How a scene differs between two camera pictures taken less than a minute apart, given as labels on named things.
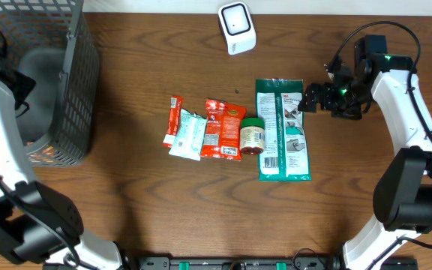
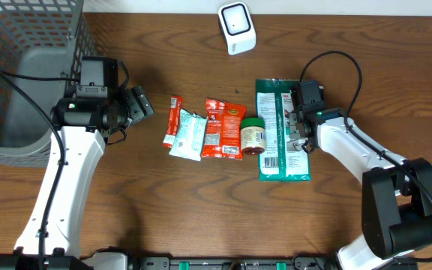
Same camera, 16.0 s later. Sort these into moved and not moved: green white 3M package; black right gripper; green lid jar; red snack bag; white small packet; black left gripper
Moved: black right gripper; black left gripper
Not moved: red snack bag; green white 3M package; green lid jar; white small packet
